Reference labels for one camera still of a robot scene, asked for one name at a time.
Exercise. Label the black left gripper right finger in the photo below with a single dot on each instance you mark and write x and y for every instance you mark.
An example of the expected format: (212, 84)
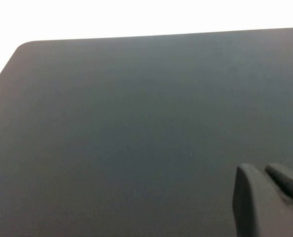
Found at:
(289, 182)

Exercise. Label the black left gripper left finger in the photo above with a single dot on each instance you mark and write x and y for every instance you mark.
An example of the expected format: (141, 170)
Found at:
(255, 205)

